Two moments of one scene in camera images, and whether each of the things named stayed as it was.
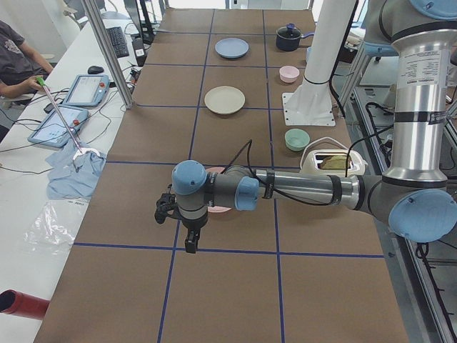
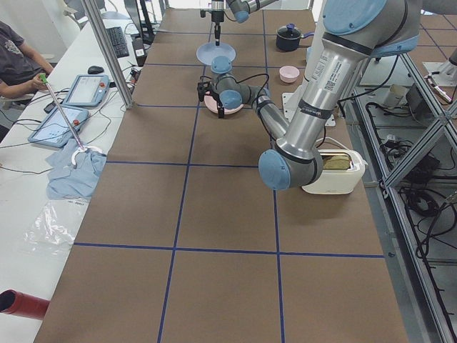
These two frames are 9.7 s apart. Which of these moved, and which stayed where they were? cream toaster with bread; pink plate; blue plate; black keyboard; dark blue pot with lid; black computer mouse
Moved: blue plate; pink plate
Stayed: dark blue pot with lid; cream toaster with bread; black computer mouse; black keyboard
